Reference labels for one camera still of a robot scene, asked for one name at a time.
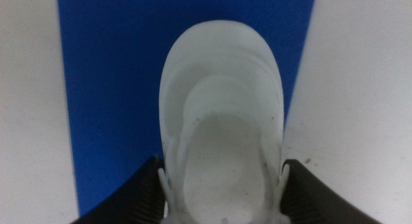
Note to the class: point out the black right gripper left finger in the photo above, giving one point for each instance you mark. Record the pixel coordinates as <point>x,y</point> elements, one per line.
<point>135,198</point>

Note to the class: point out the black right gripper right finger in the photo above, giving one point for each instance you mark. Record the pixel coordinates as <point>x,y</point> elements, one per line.
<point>315,198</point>

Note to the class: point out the blue rectangular mat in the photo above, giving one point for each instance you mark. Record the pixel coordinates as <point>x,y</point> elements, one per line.
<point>112,72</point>

